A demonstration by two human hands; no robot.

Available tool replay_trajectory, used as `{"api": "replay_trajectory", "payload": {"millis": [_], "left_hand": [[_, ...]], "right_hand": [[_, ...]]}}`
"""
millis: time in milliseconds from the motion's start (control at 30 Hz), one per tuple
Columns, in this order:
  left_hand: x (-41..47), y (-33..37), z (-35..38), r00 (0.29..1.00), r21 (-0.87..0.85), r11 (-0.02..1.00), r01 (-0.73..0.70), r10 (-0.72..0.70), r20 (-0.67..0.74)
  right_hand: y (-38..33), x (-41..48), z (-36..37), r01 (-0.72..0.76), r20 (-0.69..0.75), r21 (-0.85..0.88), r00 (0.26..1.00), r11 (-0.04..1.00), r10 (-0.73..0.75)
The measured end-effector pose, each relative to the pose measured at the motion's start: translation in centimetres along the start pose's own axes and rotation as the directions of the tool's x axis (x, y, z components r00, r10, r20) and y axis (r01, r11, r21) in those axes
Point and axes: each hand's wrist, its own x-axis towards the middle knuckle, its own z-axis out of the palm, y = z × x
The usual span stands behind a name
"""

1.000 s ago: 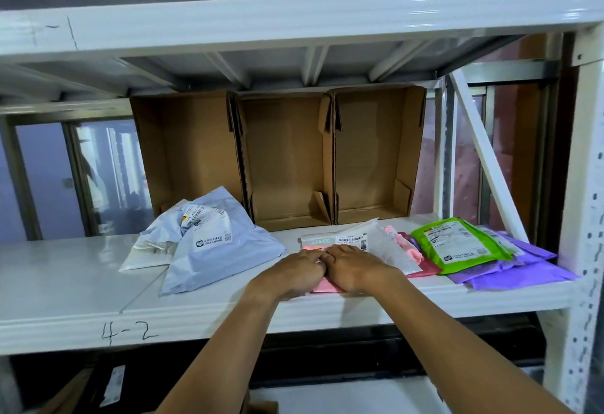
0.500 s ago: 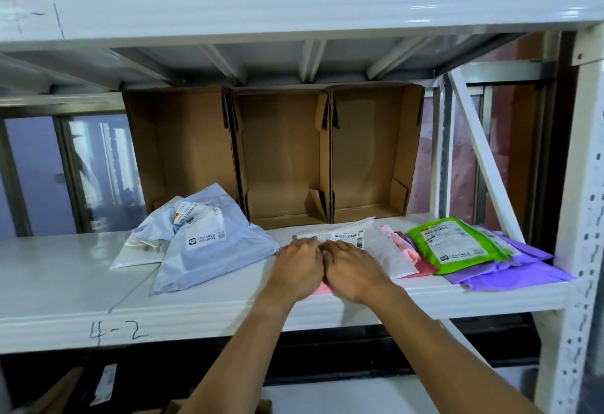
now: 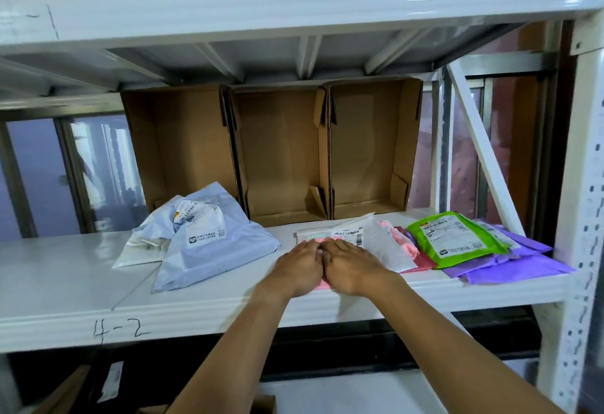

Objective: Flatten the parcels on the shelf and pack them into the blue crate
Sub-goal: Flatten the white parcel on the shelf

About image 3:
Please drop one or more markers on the person's right hand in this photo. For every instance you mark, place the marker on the person's right hand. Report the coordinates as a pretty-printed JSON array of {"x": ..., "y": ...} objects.
[{"x": 354, "y": 269}]

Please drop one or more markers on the person's left hand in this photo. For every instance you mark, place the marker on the person's left hand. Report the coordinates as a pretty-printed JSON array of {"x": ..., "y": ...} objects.
[{"x": 297, "y": 272}]

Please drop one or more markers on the small pink packet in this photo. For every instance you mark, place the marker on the small pink packet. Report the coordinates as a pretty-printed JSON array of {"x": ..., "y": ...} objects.
[{"x": 311, "y": 236}]

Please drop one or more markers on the red mailer bag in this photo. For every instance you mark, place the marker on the red mailer bag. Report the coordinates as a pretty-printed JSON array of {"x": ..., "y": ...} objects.
[{"x": 422, "y": 262}]

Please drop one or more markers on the green mailer bag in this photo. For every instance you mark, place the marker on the green mailer bag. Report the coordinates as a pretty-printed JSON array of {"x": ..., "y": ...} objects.
[{"x": 424, "y": 243}]

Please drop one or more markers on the large grey-blue mailer bag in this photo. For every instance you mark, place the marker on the large grey-blue mailer bag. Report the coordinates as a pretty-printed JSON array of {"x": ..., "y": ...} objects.
[{"x": 212, "y": 258}]

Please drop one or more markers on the purple mailer bag front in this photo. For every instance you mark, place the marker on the purple mailer bag front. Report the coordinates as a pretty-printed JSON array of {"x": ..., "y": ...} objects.
[{"x": 524, "y": 243}]

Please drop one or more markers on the person's right forearm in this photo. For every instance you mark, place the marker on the person's right forearm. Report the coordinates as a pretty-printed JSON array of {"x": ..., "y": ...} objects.
[{"x": 462, "y": 352}]

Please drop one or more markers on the person's left forearm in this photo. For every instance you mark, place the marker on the person's left forearm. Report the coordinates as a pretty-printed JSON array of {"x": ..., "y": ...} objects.
[{"x": 231, "y": 357}]

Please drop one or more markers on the white metal shelf rack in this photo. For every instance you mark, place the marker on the white metal shelf rack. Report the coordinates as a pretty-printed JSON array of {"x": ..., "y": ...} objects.
[{"x": 71, "y": 276}]

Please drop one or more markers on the open brown cardboard box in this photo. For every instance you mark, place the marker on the open brown cardboard box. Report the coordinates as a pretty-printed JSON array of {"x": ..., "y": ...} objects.
[
  {"x": 368, "y": 144},
  {"x": 278, "y": 154},
  {"x": 184, "y": 144}
]

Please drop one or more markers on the black package with white label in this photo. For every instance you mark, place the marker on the black package with white label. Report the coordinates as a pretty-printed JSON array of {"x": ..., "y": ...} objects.
[{"x": 111, "y": 380}]

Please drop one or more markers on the metal window frame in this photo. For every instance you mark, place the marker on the metal window frame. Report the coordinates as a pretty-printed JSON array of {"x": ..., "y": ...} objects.
[{"x": 71, "y": 173}]

